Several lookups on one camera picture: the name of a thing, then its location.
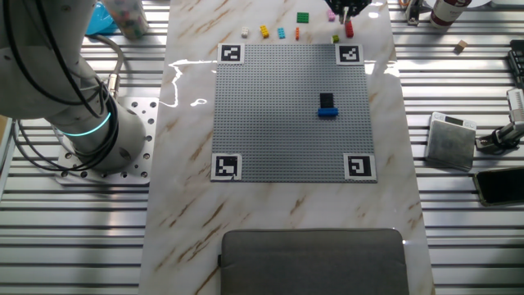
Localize silver camera on clamp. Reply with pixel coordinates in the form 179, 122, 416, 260
474, 88, 524, 155

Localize silver digital scale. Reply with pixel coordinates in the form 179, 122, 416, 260
424, 111, 478, 172

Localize grey braided hose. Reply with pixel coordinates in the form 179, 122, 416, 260
84, 33, 125, 102

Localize clear plastic cup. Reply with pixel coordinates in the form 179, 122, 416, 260
101, 0, 150, 41

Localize black cable bundle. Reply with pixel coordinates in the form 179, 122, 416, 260
11, 77, 120, 173

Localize black white fiducial marker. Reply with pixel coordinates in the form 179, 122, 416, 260
335, 43, 364, 66
210, 152, 243, 182
343, 153, 377, 182
216, 43, 246, 66

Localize grey fabric pad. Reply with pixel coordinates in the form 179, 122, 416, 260
218, 228, 410, 295

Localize red white can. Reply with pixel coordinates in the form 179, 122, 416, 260
429, 0, 472, 29

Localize black keyboard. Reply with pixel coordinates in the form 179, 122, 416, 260
507, 39, 524, 89

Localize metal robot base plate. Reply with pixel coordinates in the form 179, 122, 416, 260
56, 97, 160, 185

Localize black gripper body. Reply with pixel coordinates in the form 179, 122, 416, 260
324, 0, 373, 17

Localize black smartphone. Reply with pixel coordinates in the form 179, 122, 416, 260
472, 166, 524, 207

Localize grey Lego baseplate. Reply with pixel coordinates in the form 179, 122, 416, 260
210, 43, 378, 184

